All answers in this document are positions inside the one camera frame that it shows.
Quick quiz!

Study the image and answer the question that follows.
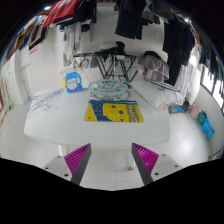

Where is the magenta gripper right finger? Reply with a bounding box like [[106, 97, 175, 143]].
[[131, 142, 184, 186]]

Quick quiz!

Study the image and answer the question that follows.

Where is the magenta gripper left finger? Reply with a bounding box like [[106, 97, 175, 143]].
[[42, 143, 92, 186]]

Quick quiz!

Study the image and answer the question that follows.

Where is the yellow blue patterned towel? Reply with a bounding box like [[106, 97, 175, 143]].
[[85, 100, 143, 123]]

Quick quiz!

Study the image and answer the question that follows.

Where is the white table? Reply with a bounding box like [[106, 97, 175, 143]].
[[24, 89, 170, 154]]

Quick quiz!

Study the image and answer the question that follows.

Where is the white folded bedding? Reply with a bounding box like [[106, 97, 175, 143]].
[[132, 80, 184, 108]]

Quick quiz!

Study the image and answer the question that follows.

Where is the pink bag on floor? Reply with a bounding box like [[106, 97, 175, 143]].
[[190, 104, 201, 119]]

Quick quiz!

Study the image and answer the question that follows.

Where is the blue bag on floor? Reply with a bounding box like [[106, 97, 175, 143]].
[[202, 120, 215, 140]]

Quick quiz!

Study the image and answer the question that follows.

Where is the teal bag on floor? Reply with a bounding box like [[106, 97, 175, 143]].
[[197, 111, 207, 125]]

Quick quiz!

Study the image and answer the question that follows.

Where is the blue detergent bottle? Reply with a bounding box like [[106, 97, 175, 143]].
[[65, 72, 82, 93]]

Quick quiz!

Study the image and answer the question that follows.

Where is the grey garment on rack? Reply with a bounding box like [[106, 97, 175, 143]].
[[136, 55, 169, 82]]

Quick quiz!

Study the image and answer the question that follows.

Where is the black folding drying rack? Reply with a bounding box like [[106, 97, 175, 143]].
[[75, 52, 138, 84]]

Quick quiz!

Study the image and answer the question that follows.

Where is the white black clothes pile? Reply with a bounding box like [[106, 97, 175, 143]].
[[97, 41, 125, 55]]

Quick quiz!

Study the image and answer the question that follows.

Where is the black hanging clothes right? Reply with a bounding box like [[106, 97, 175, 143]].
[[162, 16, 195, 86]]

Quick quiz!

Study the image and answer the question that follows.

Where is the black hanging coat centre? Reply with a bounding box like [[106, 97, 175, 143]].
[[115, 0, 146, 40]]

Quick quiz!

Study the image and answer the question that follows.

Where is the red hanging garment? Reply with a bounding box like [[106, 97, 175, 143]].
[[43, 0, 79, 28]]

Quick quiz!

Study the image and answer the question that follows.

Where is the pile of wire hangers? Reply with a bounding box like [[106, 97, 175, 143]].
[[27, 89, 64, 119]]

